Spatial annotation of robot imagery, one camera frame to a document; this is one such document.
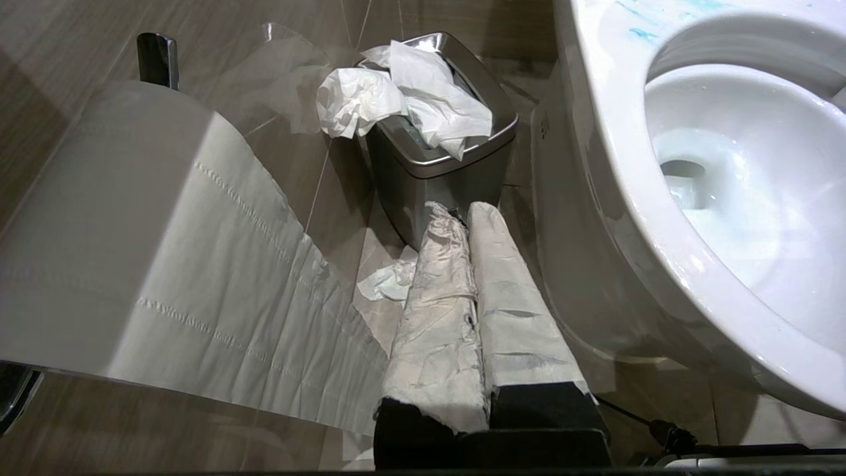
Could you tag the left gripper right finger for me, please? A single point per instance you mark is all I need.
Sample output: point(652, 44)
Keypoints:
point(522, 317)

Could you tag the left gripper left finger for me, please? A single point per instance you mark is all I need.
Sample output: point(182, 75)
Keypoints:
point(436, 330)

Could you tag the white toilet bowl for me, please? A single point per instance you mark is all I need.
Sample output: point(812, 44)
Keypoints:
point(694, 218)

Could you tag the white toilet paper roll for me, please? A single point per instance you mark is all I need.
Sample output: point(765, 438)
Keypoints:
point(145, 258)

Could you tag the chrome toilet paper holder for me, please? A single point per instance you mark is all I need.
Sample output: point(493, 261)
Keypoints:
point(157, 59)

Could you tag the small crumpled tissue scrap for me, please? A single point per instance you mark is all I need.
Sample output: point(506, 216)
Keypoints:
point(391, 280)

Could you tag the silver metal waste bin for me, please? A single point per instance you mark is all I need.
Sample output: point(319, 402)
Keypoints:
point(436, 178)

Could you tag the large crumpled white tissue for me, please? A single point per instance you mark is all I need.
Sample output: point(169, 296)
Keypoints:
point(439, 99)

